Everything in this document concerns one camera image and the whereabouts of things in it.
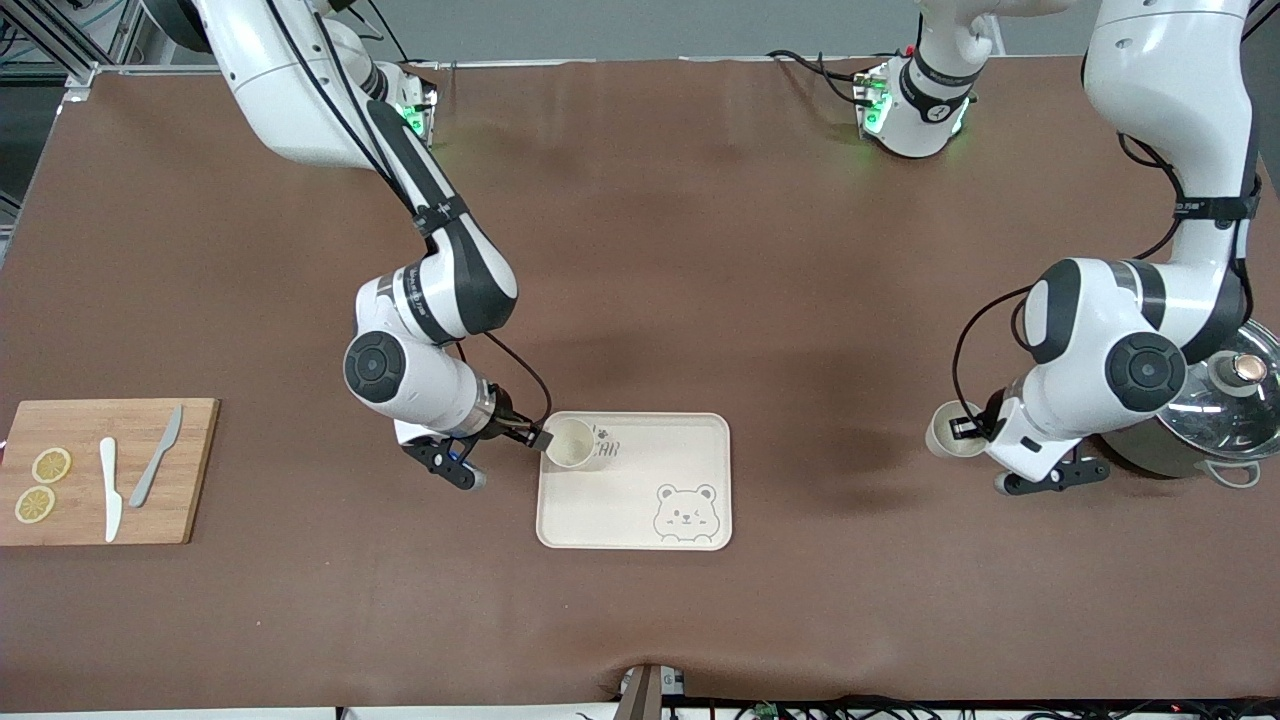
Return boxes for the white IKEA cup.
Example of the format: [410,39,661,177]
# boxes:
[545,418,599,472]
[925,400,993,460]

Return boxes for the cream bear print tray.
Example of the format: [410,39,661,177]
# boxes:
[536,411,733,551]

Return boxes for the glass pot lid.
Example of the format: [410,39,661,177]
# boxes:
[1152,318,1280,463]

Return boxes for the grey plastic knife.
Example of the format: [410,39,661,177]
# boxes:
[129,405,184,509]

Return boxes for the wooden cutting board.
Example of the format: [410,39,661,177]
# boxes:
[0,398,220,546]

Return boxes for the white plastic knife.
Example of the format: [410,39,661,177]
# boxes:
[99,437,124,543]

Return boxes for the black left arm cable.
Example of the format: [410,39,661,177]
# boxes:
[950,132,1191,429]

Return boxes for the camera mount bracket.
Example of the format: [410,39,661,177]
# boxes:
[618,662,687,720]

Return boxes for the black right base cable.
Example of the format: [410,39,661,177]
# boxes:
[368,0,413,65]

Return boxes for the black left base cables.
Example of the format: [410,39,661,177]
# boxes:
[767,47,873,107]

